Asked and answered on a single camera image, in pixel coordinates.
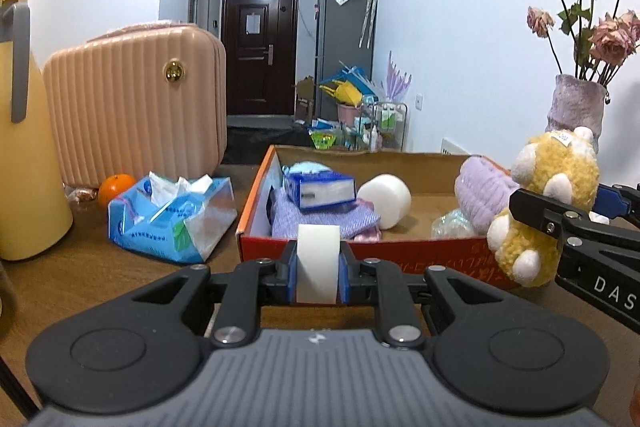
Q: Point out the purple wall decoration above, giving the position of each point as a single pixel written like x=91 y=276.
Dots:
x=397 y=79

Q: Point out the green printed bag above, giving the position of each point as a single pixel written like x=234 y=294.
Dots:
x=322 y=140

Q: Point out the grey side door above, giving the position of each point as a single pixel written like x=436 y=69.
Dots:
x=200 y=2

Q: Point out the pink satin scrunchie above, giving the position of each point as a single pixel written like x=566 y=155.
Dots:
x=367 y=234

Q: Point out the white foam cylinder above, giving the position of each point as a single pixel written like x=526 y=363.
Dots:
x=385 y=199

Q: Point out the brown floor carton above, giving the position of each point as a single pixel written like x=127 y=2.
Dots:
x=304 y=102

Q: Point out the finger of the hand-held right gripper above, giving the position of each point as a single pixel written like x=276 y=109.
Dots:
x=540 y=212
x=607 y=199

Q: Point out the pink bucket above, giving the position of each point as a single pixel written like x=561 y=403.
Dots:
x=349 y=113

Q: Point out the small blue tissue packet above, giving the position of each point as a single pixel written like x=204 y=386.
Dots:
x=325 y=192

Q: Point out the orange cardboard box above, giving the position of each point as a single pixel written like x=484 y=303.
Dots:
x=400 y=257

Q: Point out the white folded umbrella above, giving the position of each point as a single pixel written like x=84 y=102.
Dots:
x=369 y=17

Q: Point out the white wall socket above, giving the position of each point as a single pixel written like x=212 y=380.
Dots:
x=420 y=102

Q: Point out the yellow alpaca plush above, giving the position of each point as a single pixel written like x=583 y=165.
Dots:
x=565 y=162

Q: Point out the white paper sheet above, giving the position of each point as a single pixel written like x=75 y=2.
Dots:
x=253 y=24

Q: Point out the dark cloth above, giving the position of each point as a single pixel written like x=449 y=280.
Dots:
x=265 y=138

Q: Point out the bunch of dried roses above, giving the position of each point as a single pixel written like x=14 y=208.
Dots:
x=610 y=39

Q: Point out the pink textured vase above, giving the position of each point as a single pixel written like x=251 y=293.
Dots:
x=575 y=107

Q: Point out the pile of blue yellow bags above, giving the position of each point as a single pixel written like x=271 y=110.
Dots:
x=350 y=89

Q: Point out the iridescent organza scrunchie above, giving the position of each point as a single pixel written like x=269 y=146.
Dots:
x=452 y=224

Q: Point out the purple knit cloth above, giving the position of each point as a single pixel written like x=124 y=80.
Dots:
x=285 y=217

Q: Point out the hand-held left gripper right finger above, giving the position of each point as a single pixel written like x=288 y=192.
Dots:
x=343 y=272

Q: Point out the white leaning board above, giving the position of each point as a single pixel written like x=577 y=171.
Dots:
x=456 y=147

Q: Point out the purple fluffy wristband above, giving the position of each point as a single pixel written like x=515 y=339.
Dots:
x=480 y=192

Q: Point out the clear wrapped snack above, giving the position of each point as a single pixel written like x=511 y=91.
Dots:
x=82 y=194

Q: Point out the yellow thermos jug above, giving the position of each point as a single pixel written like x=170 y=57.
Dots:
x=30 y=157

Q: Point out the dark brown entrance door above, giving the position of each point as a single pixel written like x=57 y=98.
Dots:
x=260 y=82

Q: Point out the grey refrigerator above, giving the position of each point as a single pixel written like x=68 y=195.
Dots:
x=340 y=47

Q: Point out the metal rack cart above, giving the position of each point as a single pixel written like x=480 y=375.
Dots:
x=387 y=122

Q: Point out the orange fruit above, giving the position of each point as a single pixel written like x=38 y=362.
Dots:
x=115 y=189

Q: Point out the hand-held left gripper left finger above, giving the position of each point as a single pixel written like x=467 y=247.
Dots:
x=291 y=272

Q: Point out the blue tissue pack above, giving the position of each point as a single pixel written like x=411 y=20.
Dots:
x=150 y=227

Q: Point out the pink ribbed suitcase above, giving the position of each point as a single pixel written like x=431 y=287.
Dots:
x=125 y=117

